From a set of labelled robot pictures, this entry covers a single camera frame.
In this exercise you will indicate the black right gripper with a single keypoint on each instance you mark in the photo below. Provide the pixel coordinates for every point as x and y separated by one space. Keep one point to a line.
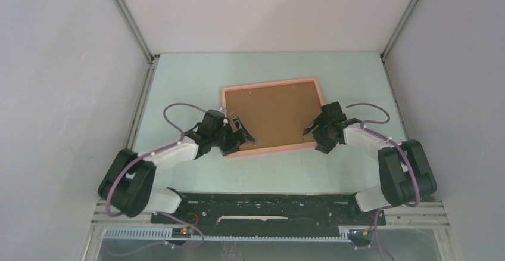
324 146

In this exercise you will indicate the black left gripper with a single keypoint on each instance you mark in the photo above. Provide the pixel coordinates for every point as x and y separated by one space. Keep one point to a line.
234 137

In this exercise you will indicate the pink wooden picture frame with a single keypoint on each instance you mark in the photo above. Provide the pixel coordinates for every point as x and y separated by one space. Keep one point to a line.
268 150

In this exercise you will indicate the brown cardboard backing board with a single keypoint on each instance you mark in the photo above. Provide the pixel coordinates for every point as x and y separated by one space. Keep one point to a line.
272 117

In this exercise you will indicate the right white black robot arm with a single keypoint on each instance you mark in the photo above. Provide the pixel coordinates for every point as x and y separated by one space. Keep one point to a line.
405 174

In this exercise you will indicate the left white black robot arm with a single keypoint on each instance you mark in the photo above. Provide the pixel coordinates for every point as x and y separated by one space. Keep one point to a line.
128 186

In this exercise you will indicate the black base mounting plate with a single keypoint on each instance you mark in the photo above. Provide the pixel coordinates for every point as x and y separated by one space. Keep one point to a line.
271 215

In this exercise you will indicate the right aluminium corner post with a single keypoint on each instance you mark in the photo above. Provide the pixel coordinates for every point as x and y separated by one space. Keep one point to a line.
404 18

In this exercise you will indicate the aluminium corner post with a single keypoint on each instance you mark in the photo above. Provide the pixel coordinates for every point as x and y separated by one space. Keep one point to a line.
133 27
404 18

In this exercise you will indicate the left aluminium corner post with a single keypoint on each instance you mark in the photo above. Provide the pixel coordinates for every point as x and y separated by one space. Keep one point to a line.
133 27

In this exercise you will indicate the white slotted cable duct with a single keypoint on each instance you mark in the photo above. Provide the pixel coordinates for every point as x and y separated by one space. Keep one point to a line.
166 234

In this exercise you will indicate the aluminium rail front beam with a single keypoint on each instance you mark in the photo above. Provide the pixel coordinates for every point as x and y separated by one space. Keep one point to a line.
429 215

